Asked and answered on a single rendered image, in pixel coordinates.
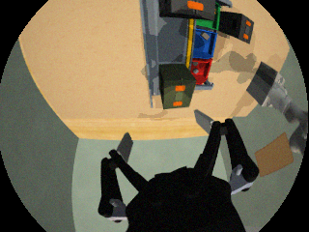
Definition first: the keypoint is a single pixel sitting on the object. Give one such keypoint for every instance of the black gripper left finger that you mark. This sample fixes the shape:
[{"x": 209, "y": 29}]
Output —
[{"x": 111, "y": 204}]

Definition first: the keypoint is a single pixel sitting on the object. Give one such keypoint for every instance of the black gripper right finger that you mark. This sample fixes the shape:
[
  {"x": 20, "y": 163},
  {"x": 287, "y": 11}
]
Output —
[{"x": 245, "y": 170}]

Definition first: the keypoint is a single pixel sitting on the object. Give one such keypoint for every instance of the dark grey metal shelf rack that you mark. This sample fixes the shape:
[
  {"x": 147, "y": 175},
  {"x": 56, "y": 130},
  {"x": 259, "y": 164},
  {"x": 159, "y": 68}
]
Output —
[{"x": 166, "y": 41}]

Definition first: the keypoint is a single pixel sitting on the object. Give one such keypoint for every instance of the blue bin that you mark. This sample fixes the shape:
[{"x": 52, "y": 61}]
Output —
[{"x": 204, "y": 48}]

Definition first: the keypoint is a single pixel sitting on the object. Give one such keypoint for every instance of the red open bin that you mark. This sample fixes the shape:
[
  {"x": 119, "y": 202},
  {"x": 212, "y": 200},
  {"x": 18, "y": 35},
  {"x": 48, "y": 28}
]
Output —
[{"x": 203, "y": 67}]

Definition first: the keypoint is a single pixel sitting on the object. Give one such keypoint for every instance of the green open bin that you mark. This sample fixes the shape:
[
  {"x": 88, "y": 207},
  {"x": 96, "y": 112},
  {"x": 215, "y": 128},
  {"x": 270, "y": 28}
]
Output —
[{"x": 211, "y": 24}]

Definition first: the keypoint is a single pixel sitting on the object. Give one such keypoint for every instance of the yellow flat bar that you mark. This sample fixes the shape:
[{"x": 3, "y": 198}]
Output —
[{"x": 189, "y": 41}]

